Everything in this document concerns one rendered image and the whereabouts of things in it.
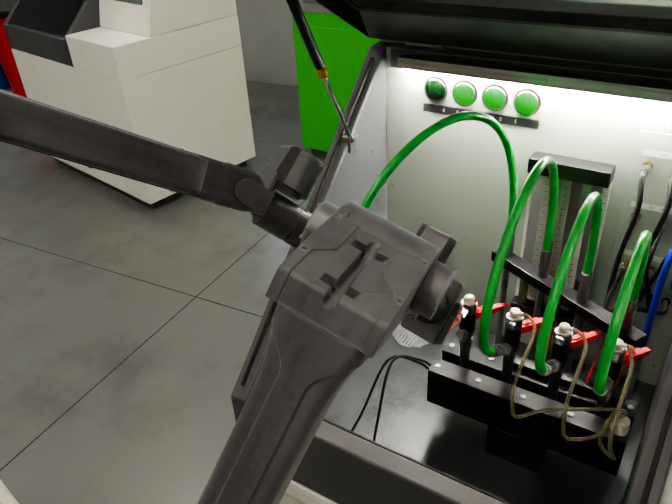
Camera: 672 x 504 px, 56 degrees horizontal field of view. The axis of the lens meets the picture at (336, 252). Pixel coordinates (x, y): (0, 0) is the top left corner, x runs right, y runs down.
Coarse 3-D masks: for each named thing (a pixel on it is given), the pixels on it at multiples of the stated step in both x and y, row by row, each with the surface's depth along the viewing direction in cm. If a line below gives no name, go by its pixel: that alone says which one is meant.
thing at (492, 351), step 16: (544, 160) 93; (528, 176) 90; (528, 192) 88; (512, 224) 86; (544, 240) 112; (496, 256) 86; (544, 256) 113; (496, 272) 86; (544, 272) 115; (496, 288) 86; (480, 320) 88; (480, 336) 89; (496, 352) 95
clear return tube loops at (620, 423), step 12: (528, 348) 99; (516, 372) 98; (576, 372) 95; (516, 384) 97; (624, 384) 92; (624, 396) 90; (552, 408) 101; (564, 408) 93; (576, 408) 100; (588, 408) 100; (600, 408) 99; (612, 408) 99; (564, 420) 94; (612, 420) 98; (624, 420) 99; (564, 432) 95; (600, 432) 97; (612, 432) 90; (624, 432) 99; (600, 444) 96; (612, 456) 92
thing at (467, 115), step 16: (464, 112) 98; (480, 112) 100; (432, 128) 95; (496, 128) 104; (416, 144) 94; (400, 160) 93; (512, 160) 110; (384, 176) 93; (512, 176) 112; (368, 192) 93; (512, 192) 114; (368, 208) 94; (512, 208) 116
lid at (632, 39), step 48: (336, 0) 115; (384, 0) 105; (432, 0) 100; (480, 0) 94; (528, 0) 89; (576, 0) 85; (624, 0) 81; (432, 48) 121; (480, 48) 116; (528, 48) 108; (576, 48) 102; (624, 48) 96
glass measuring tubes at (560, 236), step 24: (528, 168) 116; (576, 168) 111; (600, 168) 110; (576, 192) 114; (600, 192) 112; (528, 216) 122; (576, 216) 117; (528, 240) 124; (552, 240) 122; (552, 264) 126; (576, 264) 123; (528, 288) 131; (576, 288) 123; (528, 312) 132
